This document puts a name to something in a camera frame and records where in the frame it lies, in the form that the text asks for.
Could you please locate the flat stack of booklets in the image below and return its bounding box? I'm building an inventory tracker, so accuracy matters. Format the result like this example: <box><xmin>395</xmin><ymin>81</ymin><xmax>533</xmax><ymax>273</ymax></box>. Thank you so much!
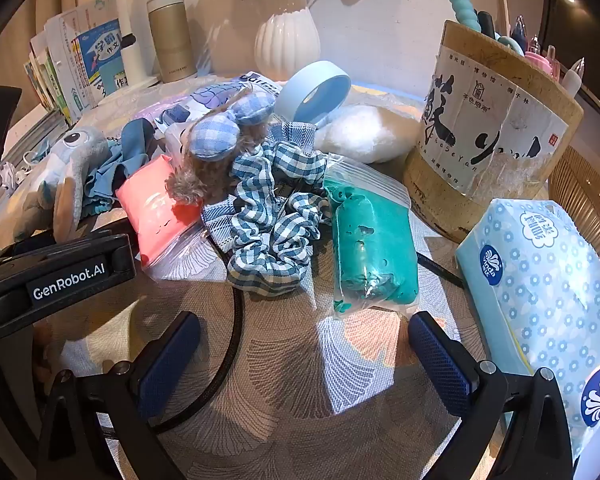
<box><xmin>2</xmin><ymin>107</ymin><xmax>77</xmax><ymax>161</ymax></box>

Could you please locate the bamboo pen holder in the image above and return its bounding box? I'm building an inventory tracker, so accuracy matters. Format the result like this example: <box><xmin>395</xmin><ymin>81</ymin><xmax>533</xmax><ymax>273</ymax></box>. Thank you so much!
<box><xmin>404</xmin><ymin>20</ymin><xmax>585</xmax><ymax>243</ymax></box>

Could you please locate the blue-grey cloth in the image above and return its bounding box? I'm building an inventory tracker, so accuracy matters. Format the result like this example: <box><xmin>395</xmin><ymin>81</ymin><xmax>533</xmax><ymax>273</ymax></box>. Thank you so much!
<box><xmin>82</xmin><ymin>119</ymin><xmax>157</xmax><ymax>211</ymax></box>

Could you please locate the white lamp stand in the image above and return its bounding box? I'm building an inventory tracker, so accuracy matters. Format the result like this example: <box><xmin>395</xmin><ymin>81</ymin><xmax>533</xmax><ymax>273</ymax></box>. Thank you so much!
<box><xmin>115</xmin><ymin>0</ymin><xmax>162</xmax><ymax>89</ymax></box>

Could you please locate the black braided cable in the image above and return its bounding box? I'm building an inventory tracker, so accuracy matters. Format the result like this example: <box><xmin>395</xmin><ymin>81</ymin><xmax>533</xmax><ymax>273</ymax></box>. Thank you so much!
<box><xmin>150</xmin><ymin>250</ymin><xmax>467</xmax><ymax>436</ymax></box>

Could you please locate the gold thermos canister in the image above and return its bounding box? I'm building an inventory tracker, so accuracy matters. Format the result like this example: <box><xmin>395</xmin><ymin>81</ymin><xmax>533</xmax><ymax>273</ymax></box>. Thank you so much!
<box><xmin>146</xmin><ymin>0</ymin><xmax>198</xmax><ymax>84</ymax></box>

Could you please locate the white ribbed vase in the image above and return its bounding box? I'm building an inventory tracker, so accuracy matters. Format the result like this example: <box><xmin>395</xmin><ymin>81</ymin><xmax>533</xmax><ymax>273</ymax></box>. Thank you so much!
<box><xmin>254</xmin><ymin>0</ymin><xmax>322</xmax><ymax>82</ymax></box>

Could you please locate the wooden stick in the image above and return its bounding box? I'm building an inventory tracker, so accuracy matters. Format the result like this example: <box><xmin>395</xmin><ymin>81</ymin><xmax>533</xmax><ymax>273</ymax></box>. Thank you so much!
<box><xmin>495</xmin><ymin>0</ymin><xmax>512</xmax><ymax>36</ymax></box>

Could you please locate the teal spiral horn pen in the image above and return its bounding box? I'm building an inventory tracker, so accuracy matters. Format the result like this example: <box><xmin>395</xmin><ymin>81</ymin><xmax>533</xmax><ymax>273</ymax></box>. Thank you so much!
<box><xmin>444</xmin><ymin>0</ymin><xmax>482</xmax><ymax>31</ymax></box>

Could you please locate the pink clay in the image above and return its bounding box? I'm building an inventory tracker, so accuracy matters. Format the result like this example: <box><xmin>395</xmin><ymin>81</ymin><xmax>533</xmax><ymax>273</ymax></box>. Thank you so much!
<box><xmin>116</xmin><ymin>154</ymin><xmax>216</xmax><ymax>281</ymax></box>

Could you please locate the light blue ring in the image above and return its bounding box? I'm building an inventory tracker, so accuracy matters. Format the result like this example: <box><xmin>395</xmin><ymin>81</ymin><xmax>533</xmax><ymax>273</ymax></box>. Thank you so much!
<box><xmin>281</xmin><ymin>60</ymin><xmax>352</xmax><ymax>126</ymax></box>

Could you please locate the person's left hand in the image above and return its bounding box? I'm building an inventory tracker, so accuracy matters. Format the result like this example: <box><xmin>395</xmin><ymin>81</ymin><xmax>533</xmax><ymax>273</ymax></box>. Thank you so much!
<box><xmin>32</xmin><ymin>322</ymin><xmax>56</xmax><ymax>368</ymax></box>

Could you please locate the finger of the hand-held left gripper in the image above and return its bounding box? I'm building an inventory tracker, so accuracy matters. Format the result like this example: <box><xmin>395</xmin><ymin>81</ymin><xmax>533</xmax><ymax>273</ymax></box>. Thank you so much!
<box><xmin>50</xmin><ymin>231</ymin><xmax>133</xmax><ymax>255</ymax></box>

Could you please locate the white cotton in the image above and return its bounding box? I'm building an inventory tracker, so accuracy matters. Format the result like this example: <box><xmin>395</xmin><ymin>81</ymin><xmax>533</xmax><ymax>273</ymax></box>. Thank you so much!
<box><xmin>314</xmin><ymin>102</ymin><xmax>423</xmax><ymax>163</ymax></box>

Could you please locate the lilac wipes pack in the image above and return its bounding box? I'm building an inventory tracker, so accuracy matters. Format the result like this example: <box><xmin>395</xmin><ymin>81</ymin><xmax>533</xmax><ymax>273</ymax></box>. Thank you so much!
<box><xmin>132</xmin><ymin>92</ymin><xmax>193</xmax><ymax>127</ymax></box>

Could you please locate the grey elephant plush toy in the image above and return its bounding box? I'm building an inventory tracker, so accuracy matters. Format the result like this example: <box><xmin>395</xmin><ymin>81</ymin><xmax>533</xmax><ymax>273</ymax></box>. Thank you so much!
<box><xmin>10</xmin><ymin>125</ymin><xmax>112</xmax><ymax>241</ymax></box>

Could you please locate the blue face mask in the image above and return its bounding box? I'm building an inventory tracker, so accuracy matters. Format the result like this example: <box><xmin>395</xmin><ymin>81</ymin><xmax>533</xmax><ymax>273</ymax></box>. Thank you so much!
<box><xmin>22</xmin><ymin>137</ymin><xmax>52</xmax><ymax>167</ymax></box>

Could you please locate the white printed wipes pack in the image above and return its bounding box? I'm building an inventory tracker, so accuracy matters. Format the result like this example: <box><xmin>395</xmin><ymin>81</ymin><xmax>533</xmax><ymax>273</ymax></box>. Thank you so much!
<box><xmin>190</xmin><ymin>71</ymin><xmax>282</xmax><ymax>112</ymax></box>

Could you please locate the green clay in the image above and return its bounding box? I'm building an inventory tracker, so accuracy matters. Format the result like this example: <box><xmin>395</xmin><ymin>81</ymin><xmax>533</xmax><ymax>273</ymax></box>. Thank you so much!
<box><xmin>322</xmin><ymin>157</ymin><xmax>421</xmax><ymax>318</ymax></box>

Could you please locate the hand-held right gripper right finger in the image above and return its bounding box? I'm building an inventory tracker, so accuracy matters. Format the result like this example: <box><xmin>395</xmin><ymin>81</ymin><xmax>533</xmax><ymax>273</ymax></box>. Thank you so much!
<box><xmin>407</xmin><ymin>310</ymin><xmax>576</xmax><ymax>480</ymax></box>

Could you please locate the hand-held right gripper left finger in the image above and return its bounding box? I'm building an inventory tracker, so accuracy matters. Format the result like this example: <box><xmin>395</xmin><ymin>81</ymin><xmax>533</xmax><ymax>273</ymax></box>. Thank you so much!
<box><xmin>36</xmin><ymin>310</ymin><xmax>203</xmax><ymax>480</ymax></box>

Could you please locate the crumpled white paper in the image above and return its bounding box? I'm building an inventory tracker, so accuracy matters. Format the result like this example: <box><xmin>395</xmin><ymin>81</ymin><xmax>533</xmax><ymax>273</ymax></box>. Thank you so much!
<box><xmin>0</xmin><ymin>162</ymin><xmax>20</xmax><ymax>191</ymax></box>

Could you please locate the blue floral tissue pack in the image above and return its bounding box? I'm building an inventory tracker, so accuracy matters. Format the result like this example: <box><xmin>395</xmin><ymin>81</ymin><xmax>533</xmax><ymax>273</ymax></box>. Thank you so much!
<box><xmin>455</xmin><ymin>198</ymin><xmax>600</xmax><ymax>466</ymax></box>

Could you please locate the row of upright books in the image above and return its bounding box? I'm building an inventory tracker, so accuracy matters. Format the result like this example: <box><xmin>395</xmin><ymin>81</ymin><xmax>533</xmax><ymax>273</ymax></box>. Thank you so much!
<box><xmin>22</xmin><ymin>0</ymin><xmax>131</xmax><ymax>126</ymax></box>

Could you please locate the blue checked scrunchie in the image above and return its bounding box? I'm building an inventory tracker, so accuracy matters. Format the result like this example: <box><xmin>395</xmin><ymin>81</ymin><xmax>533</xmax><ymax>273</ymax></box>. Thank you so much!
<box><xmin>227</xmin><ymin>137</ymin><xmax>333</xmax><ymax>293</ymax></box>

